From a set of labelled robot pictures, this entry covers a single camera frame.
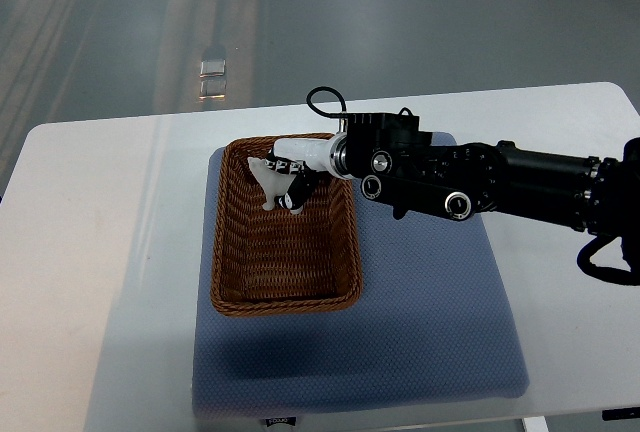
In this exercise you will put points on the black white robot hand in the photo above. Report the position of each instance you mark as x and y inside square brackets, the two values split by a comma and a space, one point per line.
[303, 160]

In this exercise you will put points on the white bear figurine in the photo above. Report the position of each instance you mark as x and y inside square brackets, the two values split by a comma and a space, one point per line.
[273, 184]

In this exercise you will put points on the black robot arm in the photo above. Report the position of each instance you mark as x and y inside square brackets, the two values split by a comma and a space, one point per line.
[397, 164]

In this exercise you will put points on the brown wicker basket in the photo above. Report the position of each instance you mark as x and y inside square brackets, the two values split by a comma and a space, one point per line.
[274, 262]

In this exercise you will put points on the metal floor socket plate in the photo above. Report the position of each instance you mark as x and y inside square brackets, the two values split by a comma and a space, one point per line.
[213, 79]

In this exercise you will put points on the blue foam mat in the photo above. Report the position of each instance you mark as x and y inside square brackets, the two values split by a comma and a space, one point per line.
[433, 324]

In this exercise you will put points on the black object at table edge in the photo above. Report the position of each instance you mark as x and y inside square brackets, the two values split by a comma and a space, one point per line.
[627, 413]

